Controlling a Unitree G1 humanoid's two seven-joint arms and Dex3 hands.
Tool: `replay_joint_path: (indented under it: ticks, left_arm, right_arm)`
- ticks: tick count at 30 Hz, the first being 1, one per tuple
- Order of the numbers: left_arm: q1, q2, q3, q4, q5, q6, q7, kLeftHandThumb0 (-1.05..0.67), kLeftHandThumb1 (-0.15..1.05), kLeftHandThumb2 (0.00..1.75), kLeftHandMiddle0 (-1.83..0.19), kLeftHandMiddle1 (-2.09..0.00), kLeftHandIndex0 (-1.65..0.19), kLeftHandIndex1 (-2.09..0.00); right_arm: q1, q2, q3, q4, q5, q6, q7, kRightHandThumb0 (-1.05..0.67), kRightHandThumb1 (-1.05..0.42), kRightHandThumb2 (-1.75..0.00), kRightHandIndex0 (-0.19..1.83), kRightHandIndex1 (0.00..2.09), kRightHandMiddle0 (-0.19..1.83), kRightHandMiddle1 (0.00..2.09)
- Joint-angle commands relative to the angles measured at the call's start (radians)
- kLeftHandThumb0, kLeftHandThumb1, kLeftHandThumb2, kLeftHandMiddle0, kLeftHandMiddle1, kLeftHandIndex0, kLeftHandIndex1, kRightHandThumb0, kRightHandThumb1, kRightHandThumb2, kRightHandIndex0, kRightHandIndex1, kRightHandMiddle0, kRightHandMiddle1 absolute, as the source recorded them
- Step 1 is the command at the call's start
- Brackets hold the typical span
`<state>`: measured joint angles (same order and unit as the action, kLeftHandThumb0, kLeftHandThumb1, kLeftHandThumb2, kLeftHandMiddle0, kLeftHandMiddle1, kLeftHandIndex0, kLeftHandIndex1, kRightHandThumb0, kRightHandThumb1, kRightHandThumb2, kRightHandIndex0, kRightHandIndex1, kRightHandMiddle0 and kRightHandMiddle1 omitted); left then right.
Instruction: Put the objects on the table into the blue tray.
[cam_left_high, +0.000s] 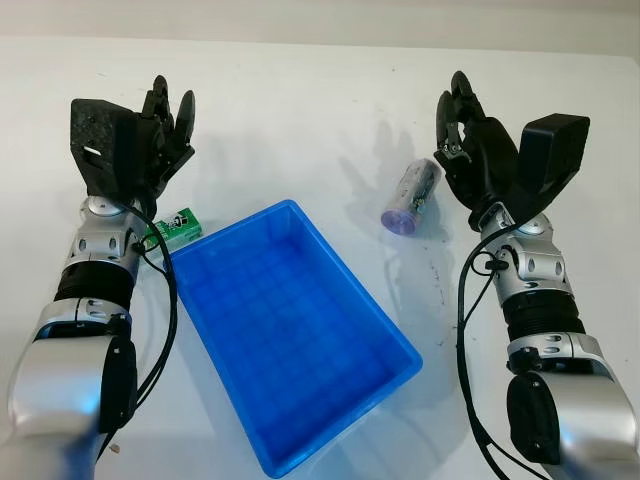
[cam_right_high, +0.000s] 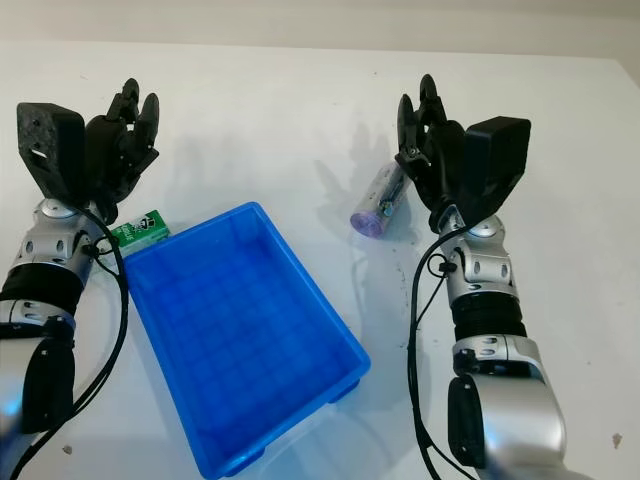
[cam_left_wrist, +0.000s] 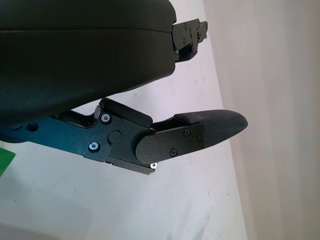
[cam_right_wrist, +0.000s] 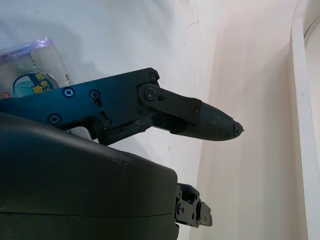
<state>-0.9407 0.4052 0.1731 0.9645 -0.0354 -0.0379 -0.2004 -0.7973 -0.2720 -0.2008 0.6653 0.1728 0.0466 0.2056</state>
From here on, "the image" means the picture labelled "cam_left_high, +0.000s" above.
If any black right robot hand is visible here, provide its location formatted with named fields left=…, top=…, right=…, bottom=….
left=432, top=69, right=521, bottom=222

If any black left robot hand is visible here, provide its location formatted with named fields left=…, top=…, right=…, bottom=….
left=115, top=74, right=196, bottom=212

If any purple drink can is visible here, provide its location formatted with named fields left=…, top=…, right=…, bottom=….
left=380, top=157, right=442, bottom=237

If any green and white carton box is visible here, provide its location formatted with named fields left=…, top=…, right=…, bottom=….
left=142, top=206, right=204, bottom=269

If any blue plastic tray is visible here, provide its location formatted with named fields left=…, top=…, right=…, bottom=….
left=168, top=198, right=424, bottom=479

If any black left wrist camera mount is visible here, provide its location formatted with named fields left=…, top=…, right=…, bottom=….
left=69, top=97, right=126, bottom=199

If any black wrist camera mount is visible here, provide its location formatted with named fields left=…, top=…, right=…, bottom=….
left=69, top=97, right=126, bottom=199
left=514, top=113, right=592, bottom=222

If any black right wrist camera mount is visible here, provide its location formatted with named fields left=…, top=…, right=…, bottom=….
left=514, top=113, right=592, bottom=222

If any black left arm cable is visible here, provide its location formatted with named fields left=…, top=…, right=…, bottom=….
left=92, top=197, right=180, bottom=464

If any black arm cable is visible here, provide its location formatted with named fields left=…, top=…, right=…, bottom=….
left=454, top=247, right=507, bottom=480
left=92, top=197, right=180, bottom=464

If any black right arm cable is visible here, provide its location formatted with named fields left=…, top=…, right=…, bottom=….
left=454, top=247, right=507, bottom=480

